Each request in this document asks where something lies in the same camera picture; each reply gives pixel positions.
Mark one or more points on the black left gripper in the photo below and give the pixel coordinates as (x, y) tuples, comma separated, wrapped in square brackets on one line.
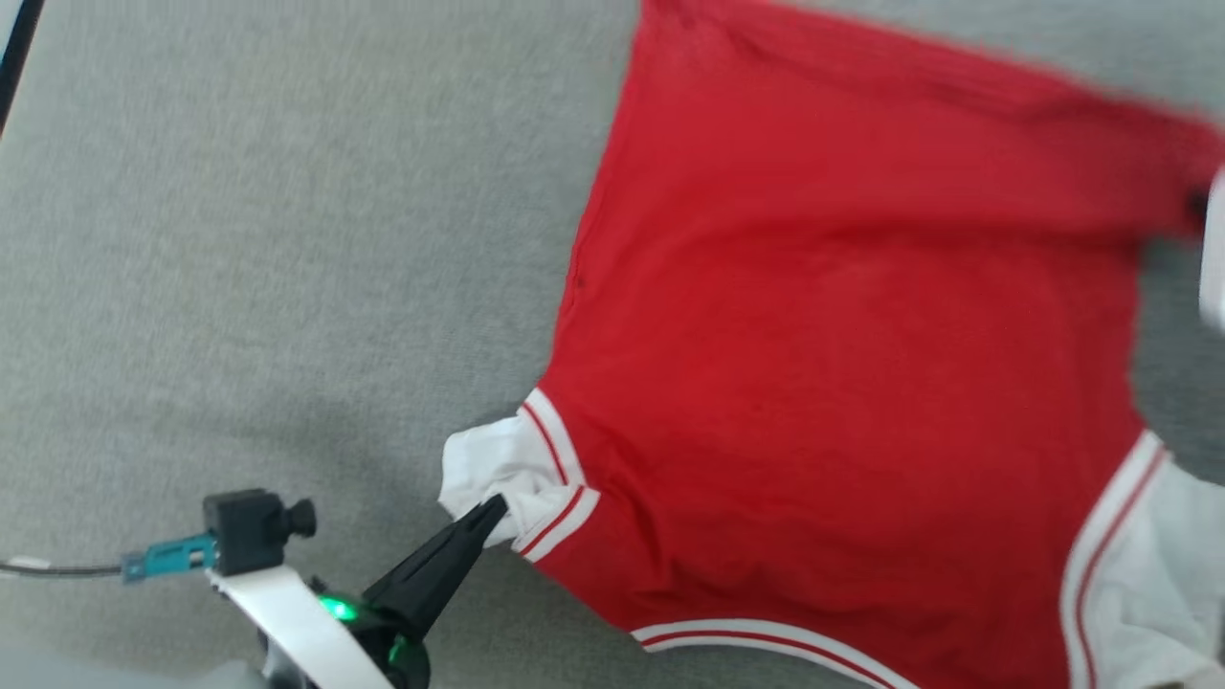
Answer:
[(402, 658)]

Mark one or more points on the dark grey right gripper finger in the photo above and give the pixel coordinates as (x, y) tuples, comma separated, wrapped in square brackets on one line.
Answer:
[(1196, 204)]

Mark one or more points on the red shirt with white trim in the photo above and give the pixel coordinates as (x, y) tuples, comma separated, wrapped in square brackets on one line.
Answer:
[(813, 335)]

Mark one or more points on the grey fabric sofa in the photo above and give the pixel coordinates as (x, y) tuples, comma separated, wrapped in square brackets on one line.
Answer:
[(287, 239)]

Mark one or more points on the black skirting strip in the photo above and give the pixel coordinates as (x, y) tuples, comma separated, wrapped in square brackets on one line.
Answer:
[(17, 48)]

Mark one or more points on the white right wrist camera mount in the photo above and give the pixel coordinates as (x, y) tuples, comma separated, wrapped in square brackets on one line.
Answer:
[(1215, 258)]

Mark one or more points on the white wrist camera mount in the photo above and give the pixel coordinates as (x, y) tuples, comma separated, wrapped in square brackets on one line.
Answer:
[(1215, 258), (297, 622)]

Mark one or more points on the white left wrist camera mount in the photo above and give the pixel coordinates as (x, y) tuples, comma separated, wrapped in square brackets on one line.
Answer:
[(297, 622)]

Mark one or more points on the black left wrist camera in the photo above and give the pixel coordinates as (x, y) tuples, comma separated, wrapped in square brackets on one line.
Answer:
[(244, 531)]

